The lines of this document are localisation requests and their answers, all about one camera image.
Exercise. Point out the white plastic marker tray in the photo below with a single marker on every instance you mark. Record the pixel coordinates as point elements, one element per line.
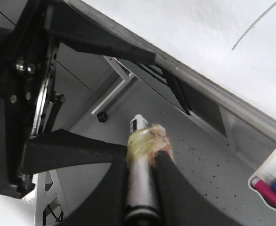
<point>264,164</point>

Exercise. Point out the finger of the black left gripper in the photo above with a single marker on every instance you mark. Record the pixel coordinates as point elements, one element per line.
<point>79,32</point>

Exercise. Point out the pink marker in tray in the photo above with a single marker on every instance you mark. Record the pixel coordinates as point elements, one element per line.
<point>265,190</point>

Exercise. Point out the taped black whiteboard marker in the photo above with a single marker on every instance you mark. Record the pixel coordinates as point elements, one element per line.
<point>142,207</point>

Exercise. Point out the black caster wheel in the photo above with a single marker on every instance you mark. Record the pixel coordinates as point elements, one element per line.
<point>102,117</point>

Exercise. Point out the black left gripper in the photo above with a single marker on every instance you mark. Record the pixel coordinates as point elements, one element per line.
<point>27,68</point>

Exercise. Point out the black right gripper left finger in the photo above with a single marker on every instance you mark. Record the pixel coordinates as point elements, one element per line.
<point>105,205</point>

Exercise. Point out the large white whiteboard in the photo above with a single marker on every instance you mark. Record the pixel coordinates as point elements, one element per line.
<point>226,49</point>

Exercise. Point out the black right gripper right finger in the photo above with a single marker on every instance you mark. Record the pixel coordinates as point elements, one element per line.
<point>181,204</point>

